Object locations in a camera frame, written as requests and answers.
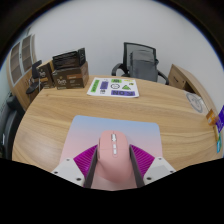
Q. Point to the small black office chair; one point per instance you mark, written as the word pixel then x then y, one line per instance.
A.
pixel 34 71

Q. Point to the large brown cardboard box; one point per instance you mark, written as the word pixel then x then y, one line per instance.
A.
pixel 70 79

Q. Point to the wooden shelf unit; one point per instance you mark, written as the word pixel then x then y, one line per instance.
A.
pixel 18 86

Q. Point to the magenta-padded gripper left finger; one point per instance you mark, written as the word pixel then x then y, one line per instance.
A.
pixel 69 170

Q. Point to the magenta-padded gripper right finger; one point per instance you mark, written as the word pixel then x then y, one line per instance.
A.
pixel 157 170

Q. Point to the large black office chair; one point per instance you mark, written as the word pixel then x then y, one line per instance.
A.
pixel 10 130

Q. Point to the wooden side desk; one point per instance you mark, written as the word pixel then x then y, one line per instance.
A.
pixel 178 78

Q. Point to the white sticker sheet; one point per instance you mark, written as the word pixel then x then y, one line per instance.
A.
pixel 113 87

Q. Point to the purple box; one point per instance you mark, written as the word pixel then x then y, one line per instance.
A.
pixel 220 119

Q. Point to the pink computer mouse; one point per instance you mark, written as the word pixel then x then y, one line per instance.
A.
pixel 113 161

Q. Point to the grey backpack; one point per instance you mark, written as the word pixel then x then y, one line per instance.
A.
pixel 143 66

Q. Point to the black box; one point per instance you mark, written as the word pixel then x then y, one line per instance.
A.
pixel 68 59

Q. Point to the pink and blue mouse pad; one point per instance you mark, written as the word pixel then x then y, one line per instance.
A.
pixel 83 131

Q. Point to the small brown cardboard box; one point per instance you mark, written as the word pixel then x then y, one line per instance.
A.
pixel 45 78

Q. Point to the black mesh office chair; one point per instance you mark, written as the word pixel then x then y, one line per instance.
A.
pixel 126 53

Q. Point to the orange box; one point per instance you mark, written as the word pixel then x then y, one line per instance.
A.
pixel 211 116

